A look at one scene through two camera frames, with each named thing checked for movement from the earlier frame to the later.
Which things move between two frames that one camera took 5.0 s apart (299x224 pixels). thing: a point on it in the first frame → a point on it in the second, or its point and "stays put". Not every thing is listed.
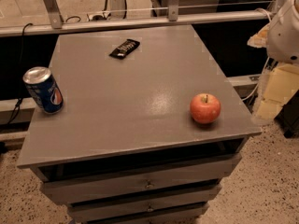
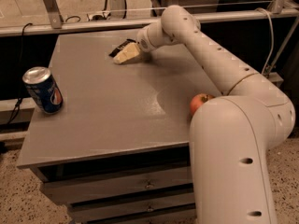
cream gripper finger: x=283 y=82 → x=149 y=38
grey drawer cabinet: x=150 y=129 stays put
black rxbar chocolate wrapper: x=124 y=49 stays put
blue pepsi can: x=42 y=85 stays put
